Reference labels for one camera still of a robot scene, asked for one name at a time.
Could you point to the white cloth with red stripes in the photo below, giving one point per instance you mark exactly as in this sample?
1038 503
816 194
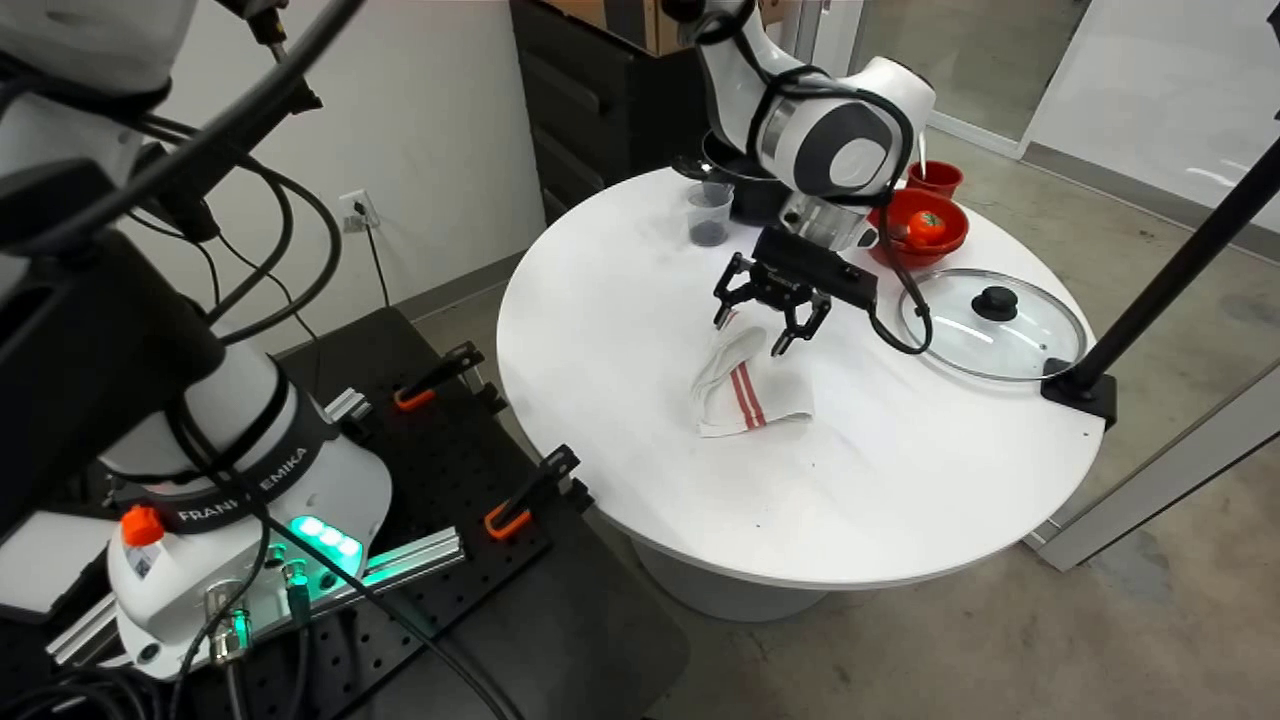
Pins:
720 403

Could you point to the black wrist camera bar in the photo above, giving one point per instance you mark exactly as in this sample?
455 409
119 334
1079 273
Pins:
812 266

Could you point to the brown cardboard box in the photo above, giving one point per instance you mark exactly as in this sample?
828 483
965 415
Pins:
624 21

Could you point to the orange round knob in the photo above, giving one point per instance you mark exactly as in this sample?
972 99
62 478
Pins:
142 527

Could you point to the black drawer cabinet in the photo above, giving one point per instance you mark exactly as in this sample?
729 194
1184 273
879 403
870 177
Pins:
587 106

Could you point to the glass pot lid black knob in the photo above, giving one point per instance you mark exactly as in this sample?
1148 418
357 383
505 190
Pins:
1012 340

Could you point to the clear plastic measuring cup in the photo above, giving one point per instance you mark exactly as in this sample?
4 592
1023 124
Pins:
710 233

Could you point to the red mug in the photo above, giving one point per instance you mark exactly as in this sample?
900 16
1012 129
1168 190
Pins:
940 177

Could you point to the orange item in bowl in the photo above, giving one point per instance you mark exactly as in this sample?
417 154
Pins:
927 220

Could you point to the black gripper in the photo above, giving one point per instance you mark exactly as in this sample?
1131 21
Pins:
782 288

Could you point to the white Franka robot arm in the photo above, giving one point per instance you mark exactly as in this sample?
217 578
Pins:
826 144

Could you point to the black clamp orange tip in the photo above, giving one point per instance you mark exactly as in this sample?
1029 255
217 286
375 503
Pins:
422 393
513 515

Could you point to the red bowl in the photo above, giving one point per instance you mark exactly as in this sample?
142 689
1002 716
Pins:
923 245

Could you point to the black camera stand pole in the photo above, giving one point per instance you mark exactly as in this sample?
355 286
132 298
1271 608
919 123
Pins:
1175 266

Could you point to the aluminium rail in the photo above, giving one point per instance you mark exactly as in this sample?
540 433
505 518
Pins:
412 548

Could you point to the white wall outlet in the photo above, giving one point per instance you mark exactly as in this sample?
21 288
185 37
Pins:
357 210

